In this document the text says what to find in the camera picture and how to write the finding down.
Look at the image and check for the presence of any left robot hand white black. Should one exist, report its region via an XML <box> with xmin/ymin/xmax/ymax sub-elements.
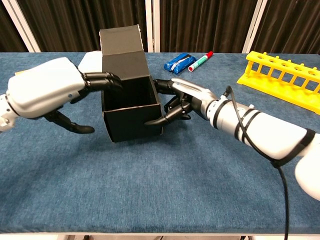
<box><xmin>7</xmin><ymin>56</ymin><xmax>124</xmax><ymax>135</ymax></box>

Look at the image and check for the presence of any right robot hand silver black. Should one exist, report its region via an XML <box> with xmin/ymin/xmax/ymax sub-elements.
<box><xmin>144</xmin><ymin>77</ymin><xmax>219</xmax><ymax>127</ymax></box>

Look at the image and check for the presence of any black cardboard box with flaps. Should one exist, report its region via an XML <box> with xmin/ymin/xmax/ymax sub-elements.
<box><xmin>99</xmin><ymin>24</ymin><xmax>165</xmax><ymax>144</ymax></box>

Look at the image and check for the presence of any green marker with red cap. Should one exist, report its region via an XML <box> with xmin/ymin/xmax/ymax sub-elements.
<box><xmin>187</xmin><ymin>50</ymin><xmax>214</xmax><ymax>72</ymax></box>

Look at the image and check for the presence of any blue snack packet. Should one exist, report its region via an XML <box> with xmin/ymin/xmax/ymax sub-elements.
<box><xmin>163</xmin><ymin>52</ymin><xmax>197</xmax><ymax>75</ymax></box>

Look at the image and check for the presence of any white plastic packet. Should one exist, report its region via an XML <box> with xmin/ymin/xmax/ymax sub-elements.
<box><xmin>77</xmin><ymin>50</ymin><xmax>104</xmax><ymax>74</ymax></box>

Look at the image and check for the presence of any dark brown curtain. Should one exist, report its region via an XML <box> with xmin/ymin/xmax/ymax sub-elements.
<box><xmin>0</xmin><ymin>0</ymin><xmax>320</xmax><ymax>54</ymax></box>

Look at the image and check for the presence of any yellow test tube rack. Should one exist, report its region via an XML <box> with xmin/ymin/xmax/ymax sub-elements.
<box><xmin>235</xmin><ymin>50</ymin><xmax>320</xmax><ymax>112</ymax></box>

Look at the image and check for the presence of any blue table cloth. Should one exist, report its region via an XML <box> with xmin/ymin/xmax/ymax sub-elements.
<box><xmin>0</xmin><ymin>51</ymin><xmax>320</xmax><ymax>235</ymax></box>

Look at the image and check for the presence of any white metal frame post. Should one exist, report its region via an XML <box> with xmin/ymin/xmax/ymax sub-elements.
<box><xmin>243</xmin><ymin>0</ymin><xmax>268</xmax><ymax>53</ymax></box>
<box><xmin>0</xmin><ymin>0</ymin><xmax>41</xmax><ymax>53</ymax></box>
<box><xmin>145</xmin><ymin>0</ymin><xmax>161</xmax><ymax>53</ymax></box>

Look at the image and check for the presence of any black cable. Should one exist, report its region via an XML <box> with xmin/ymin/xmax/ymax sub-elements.
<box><xmin>222</xmin><ymin>85</ymin><xmax>291</xmax><ymax>240</ymax></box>

